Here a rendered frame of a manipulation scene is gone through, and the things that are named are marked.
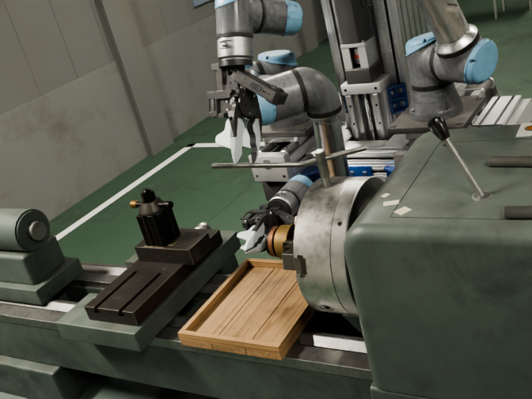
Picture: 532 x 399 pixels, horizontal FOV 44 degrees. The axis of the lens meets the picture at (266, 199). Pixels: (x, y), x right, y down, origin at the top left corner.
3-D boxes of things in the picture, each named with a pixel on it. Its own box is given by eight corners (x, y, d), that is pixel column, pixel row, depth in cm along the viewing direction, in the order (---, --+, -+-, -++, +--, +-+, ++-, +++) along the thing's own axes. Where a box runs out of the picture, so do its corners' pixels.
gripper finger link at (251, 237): (229, 250, 167) (247, 232, 173) (249, 251, 163) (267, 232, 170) (226, 239, 165) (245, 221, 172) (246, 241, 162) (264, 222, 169)
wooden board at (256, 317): (340, 275, 183) (338, 263, 182) (282, 360, 156) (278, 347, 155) (249, 268, 199) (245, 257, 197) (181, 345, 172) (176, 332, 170)
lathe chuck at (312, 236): (394, 263, 170) (370, 153, 157) (349, 343, 147) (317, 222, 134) (362, 261, 175) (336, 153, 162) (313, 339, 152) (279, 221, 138)
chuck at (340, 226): (407, 264, 169) (385, 152, 155) (363, 346, 145) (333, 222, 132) (394, 263, 170) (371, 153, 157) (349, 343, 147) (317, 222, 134)
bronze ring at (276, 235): (309, 216, 161) (277, 215, 166) (293, 235, 154) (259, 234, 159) (317, 249, 165) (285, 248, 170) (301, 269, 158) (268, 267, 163)
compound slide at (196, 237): (212, 246, 194) (207, 231, 192) (193, 265, 187) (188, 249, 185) (158, 244, 205) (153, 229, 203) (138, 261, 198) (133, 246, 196)
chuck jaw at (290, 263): (330, 237, 152) (305, 255, 142) (332, 259, 153) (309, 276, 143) (287, 236, 158) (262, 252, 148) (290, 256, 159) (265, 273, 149)
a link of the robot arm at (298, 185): (319, 198, 192) (313, 172, 189) (302, 217, 184) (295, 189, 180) (294, 198, 196) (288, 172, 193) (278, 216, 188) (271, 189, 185)
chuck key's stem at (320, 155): (335, 193, 150) (323, 147, 145) (336, 197, 148) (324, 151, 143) (325, 195, 150) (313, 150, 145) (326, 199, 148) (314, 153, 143)
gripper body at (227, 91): (228, 121, 145) (226, 65, 144) (262, 119, 140) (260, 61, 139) (207, 120, 138) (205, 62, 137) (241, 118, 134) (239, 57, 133)
